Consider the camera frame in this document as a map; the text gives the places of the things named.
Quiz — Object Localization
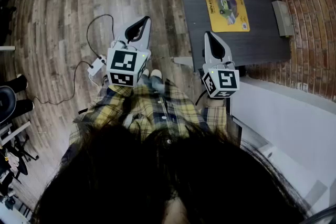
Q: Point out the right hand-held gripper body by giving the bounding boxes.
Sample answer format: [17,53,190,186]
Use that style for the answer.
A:
[201,31,240,99]

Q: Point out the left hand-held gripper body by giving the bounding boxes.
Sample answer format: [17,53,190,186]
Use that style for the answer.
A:
[106,16,153,88]

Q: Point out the yellow printed mouse pad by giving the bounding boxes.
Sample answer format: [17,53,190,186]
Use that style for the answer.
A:
[202,0,251,34]

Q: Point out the person's left forearm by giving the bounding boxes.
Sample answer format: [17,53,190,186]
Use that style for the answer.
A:
[104,83,135,105]

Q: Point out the person's right forearm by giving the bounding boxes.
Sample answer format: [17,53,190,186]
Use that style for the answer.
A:
[201,97,228,137]

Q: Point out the white desk foot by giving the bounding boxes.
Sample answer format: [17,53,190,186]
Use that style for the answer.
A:
[173,57,195,72]

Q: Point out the dark wooden desk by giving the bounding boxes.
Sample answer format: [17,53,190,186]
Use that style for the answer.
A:
[172,0,291,73]

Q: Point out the person's blue jeans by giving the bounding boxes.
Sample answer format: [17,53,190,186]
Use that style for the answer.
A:
[139,73,166,95]

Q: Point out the yellow plaid shirt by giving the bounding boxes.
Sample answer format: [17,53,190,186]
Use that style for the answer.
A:
[68,78,229,152]

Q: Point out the grey rectangular box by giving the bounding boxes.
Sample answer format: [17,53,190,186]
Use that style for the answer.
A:
[271,0,295,37]

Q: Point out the white low cabinet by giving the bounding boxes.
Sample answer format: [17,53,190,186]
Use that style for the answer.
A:
[230,78,336,216]

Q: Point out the black office chair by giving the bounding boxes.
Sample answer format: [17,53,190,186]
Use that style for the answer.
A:
[0,85,17,124]

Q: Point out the black wheeled chair base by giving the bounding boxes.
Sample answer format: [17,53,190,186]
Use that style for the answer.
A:
[0,120,40,185]

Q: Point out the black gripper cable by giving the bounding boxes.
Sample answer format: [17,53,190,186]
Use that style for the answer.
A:
[194,88,208,107]

